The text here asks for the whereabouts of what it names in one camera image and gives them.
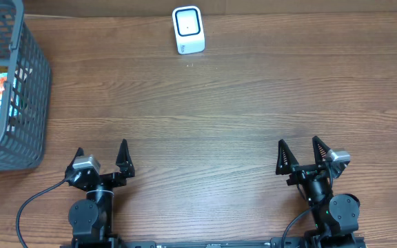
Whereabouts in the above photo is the white barcode scanner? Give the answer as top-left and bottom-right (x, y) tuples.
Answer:
(172, 6), (205, 55)

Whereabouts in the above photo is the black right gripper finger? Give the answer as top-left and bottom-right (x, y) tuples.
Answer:
(276, 139), (299, 175)
(312, 136), (331, 164)

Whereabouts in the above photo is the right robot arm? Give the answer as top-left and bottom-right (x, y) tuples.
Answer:
(276, 136), (365, 247)

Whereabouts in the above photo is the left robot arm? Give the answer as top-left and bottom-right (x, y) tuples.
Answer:
(65, 140), (135, 247)

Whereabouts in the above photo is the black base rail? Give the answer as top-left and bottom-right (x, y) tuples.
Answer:
(60, 237), (367, 248)

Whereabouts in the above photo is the grey plastic mesh basket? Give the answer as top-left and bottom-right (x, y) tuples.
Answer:
(0, 0), (52, 171)

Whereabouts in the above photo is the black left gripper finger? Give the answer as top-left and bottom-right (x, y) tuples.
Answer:
(116, 139), (135, 178)
(65, 147), (84, 179)

